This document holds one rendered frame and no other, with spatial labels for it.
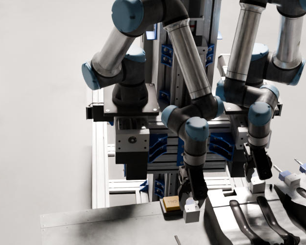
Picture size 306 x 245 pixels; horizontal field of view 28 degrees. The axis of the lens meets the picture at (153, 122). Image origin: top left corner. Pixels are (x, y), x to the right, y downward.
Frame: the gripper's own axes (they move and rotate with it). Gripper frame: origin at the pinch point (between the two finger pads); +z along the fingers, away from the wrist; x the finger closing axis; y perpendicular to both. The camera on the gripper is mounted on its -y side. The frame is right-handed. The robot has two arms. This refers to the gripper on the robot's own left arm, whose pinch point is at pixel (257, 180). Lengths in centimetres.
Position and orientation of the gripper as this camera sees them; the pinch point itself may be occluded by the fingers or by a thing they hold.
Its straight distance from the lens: 233.0
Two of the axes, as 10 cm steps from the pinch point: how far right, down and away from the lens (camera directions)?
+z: 0.7, 7.1, 7.0
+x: -9.8, 2.0, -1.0
